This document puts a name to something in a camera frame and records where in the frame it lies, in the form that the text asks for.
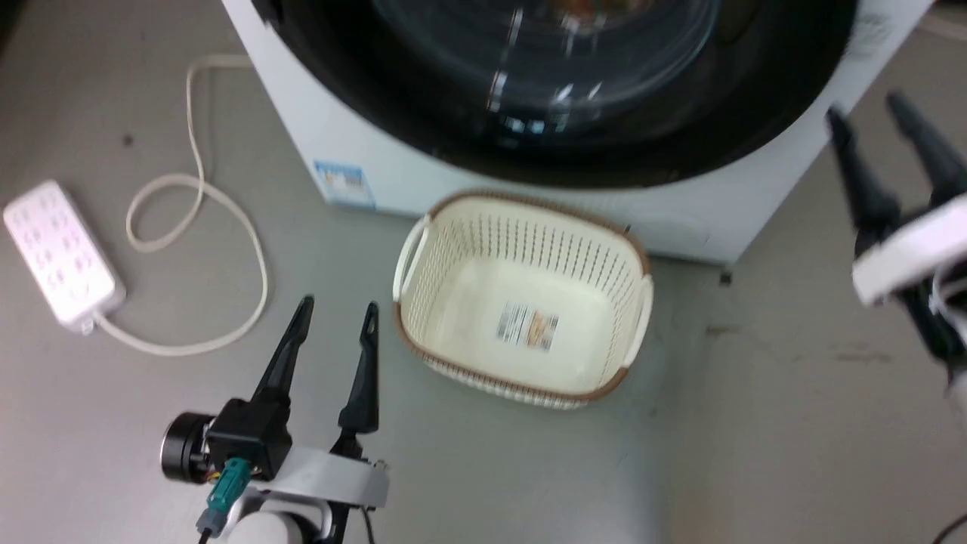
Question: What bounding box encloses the cream plastic laundry basket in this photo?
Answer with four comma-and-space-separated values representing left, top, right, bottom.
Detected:
392, 190, 655, 411

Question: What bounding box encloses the white power strip cable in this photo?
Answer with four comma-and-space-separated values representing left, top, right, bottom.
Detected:
94, 54, 270, 357

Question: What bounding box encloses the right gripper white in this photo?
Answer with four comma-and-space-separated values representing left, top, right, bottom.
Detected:
826, 91, 967, 365

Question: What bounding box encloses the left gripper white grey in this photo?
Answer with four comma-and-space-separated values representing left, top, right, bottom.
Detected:
252, 295, 391, 508

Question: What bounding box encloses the barcode label sticker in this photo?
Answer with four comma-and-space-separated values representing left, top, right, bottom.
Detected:
496, 302, 561, 353

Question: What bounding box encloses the white power strip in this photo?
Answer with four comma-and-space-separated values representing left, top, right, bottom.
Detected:
2, 179, 127, 334

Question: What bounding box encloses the black round washing machine door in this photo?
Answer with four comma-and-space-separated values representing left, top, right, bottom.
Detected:
252, 0, 860, 190

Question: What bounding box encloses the teal cable connector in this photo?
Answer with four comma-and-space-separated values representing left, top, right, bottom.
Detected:
196, 456, 252, 539

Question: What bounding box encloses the white washing machine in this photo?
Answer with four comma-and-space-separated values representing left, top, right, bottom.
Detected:
221, 0, 938, 265

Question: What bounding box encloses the blue energy label sticker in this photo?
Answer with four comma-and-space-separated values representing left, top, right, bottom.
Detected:
314, 159, 376, 210

